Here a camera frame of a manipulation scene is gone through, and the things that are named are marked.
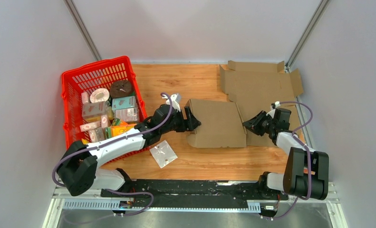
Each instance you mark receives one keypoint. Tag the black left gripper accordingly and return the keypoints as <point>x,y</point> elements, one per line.
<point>190,123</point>

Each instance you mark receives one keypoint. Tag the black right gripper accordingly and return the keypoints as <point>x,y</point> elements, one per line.
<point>253,124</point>

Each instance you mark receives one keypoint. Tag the brown cardboard box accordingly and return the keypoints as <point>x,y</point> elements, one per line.
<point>221,125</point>

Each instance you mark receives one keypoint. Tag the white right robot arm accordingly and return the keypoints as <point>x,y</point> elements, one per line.
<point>306,172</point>

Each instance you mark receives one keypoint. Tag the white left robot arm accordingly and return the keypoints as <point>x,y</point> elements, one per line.
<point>80,165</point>

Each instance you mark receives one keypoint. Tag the orange snack box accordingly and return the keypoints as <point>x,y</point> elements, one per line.
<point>118,130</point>

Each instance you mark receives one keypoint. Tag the teal snack box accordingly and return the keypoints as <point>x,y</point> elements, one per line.
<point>124,103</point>

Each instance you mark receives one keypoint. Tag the clear plastic bag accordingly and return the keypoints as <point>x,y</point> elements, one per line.
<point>163,154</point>

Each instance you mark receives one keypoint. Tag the brown round cake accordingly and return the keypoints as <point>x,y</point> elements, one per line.
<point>121,88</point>

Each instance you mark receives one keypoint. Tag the pink white tape roll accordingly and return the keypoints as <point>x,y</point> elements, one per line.
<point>99,95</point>

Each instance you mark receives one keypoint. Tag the pink white carton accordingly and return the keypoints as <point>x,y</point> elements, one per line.
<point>92,112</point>

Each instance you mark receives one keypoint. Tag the red plastic basket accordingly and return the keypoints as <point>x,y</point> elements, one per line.
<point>88,78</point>

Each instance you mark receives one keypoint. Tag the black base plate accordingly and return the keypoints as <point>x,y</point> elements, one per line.
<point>199,194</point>

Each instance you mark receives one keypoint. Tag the aluminium front rail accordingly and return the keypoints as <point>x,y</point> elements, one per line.
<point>96,198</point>

